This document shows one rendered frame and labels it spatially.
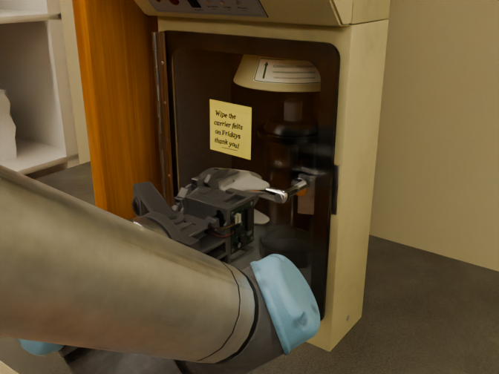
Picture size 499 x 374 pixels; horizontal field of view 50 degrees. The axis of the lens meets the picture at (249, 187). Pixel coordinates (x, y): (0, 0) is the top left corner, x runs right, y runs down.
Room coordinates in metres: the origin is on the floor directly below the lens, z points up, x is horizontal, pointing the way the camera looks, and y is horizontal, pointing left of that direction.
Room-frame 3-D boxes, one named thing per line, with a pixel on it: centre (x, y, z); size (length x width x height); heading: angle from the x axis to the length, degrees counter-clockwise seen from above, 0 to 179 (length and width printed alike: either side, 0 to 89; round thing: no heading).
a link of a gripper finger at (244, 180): (0.63, 0.00, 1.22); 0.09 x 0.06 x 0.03; 144
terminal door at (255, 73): (0.74, 0.02, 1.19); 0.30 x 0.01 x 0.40; 53
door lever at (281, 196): (0.67, -0.03, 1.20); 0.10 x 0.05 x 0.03; 53
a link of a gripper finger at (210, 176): (0.60, 0.04, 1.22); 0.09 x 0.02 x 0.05; 144
